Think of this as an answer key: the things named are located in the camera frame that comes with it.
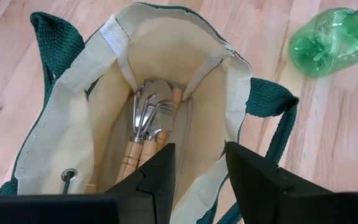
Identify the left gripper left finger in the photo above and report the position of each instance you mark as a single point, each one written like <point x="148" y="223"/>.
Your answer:
<point x="154" y="193"/>

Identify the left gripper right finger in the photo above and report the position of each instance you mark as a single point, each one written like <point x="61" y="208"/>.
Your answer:
<point x="253" y="189"/>

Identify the cream green gardening bag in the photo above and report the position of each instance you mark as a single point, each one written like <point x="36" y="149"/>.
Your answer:
<point x="57" y="124"/>

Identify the green plastic spray bottle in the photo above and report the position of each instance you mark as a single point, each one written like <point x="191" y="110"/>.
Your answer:
<point x="325" y="46"/>

